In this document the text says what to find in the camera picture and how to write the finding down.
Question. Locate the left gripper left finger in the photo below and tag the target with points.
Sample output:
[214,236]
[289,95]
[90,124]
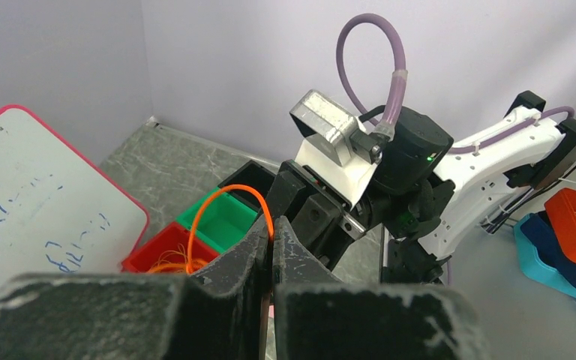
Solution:
[219,312]

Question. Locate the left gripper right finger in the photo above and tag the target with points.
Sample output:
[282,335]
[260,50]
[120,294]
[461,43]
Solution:
[317,316]

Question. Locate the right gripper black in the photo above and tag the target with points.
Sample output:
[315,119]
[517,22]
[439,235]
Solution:
[323,220]

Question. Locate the black plastic bin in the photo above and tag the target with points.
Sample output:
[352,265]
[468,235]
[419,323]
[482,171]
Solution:
[254,175]

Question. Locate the red plastic bin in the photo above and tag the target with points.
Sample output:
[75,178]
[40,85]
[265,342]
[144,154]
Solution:
[166,252]

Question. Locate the green plastic bin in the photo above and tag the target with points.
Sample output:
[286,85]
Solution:
[224,223]

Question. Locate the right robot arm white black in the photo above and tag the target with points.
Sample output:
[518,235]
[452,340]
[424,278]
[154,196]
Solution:
[423,189]

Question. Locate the dark blue tray outside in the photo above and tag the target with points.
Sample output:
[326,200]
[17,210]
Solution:
[538,230]

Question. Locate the light blue tray outside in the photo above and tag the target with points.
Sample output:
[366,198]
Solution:
[534,268]

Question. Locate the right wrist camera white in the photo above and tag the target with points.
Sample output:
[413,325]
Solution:
[327,149]

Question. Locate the whiteboard with pink frame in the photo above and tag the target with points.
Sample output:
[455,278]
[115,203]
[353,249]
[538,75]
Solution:
[58,212]

